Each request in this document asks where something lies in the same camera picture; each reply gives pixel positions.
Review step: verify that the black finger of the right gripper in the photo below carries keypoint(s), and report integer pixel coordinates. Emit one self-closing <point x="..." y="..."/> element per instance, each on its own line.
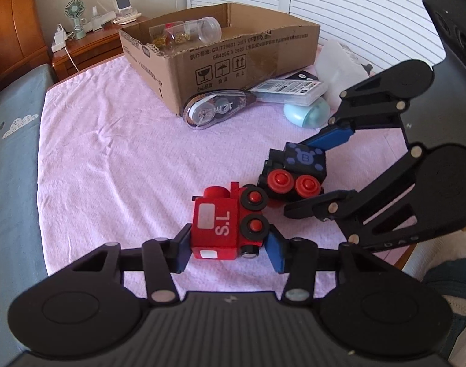
<point x="389" y="212"/>
<point x="375" y="103"/>

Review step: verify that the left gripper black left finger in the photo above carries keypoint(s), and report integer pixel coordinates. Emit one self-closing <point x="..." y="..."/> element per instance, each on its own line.
<point x="100" y="274"/>

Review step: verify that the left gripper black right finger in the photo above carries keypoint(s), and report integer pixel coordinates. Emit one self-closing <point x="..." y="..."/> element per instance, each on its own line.
<point x="301" y="259"/>

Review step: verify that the white plastic bottle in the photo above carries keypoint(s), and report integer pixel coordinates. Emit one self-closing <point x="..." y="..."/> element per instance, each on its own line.
<point x="339" y="68"/>

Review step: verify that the light green round case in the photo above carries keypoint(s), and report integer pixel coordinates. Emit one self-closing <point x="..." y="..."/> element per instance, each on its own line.
<point x="313" y="116"/>

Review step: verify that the red wooden toy train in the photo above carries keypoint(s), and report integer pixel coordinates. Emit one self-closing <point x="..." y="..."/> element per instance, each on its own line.
<point x="228" y="223"/>

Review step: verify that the clear plastic labelled case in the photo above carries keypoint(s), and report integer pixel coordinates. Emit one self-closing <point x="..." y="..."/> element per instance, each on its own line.
<point x="285" y="91"/>

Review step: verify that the black digital timer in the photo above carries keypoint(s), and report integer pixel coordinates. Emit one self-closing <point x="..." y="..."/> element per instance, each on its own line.
<point x="303" y="75"/>

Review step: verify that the black wooden toy train car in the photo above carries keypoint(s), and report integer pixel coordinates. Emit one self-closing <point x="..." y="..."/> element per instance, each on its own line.
<point x="293" y="174"/>

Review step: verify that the white louvered closet doors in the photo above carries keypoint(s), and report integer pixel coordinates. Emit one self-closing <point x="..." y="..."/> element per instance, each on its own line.
<point x="380" y="32"/>

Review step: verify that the pink table cloth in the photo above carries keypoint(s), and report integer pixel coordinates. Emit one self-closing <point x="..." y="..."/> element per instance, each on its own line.
<point x="115" y="165"/>

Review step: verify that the blue grey bed sheet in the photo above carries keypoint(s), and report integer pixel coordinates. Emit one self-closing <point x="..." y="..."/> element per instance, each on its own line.
<point x="21" y="258"/>

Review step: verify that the clear correction tape dispenser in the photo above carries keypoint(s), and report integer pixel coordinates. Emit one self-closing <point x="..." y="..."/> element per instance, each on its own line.
<point x="213" y="107"/>

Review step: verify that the brown cardboard box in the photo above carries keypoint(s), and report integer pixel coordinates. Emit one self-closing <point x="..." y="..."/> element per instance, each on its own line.
<point x="256" y="44"/>

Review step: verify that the wooden bedside table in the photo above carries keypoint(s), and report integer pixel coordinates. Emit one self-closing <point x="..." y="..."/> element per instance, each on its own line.
<point x="95" y="47"/>

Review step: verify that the clear jar with gold pins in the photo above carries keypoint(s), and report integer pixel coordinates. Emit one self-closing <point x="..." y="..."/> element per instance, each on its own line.
<point x="171" y="35"/>

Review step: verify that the white power strip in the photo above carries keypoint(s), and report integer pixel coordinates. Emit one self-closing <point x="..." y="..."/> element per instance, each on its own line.
<point x="59" y="39"/>

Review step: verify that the white spray bottle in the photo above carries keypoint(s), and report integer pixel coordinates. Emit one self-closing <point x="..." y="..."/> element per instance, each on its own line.
<point x="96" y="21"/>

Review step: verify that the white small screen device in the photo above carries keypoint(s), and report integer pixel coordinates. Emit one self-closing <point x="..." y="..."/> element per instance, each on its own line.
<point x="125" y="13"/>

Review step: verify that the wooden headboard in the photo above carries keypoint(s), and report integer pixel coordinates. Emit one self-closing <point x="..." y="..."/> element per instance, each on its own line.
<point x="22" y="45"/>

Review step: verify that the small green desk fan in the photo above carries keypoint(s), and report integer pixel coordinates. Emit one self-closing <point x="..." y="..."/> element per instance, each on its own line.
<point x="74" y="10"/>

